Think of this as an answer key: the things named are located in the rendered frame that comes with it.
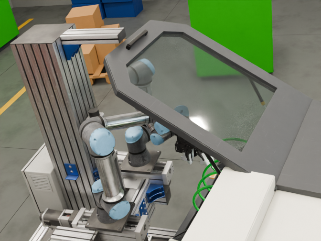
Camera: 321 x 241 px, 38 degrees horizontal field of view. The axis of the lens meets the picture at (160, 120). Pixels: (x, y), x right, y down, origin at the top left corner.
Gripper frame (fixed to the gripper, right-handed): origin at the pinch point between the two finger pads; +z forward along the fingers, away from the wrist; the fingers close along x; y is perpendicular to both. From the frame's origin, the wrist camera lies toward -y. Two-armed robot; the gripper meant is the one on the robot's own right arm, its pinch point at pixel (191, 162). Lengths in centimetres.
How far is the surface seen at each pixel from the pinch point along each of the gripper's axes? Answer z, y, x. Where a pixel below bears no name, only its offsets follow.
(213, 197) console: -33, -38, 56
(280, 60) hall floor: 118, 51, -372
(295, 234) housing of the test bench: -25, -71, 57
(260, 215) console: -29, -57, 56
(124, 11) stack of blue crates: 108, 369, -499
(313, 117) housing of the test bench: -29, -62, -18
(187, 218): 27.1, -1.8, 16.4
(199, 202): 26.9, -3.3, 2.5
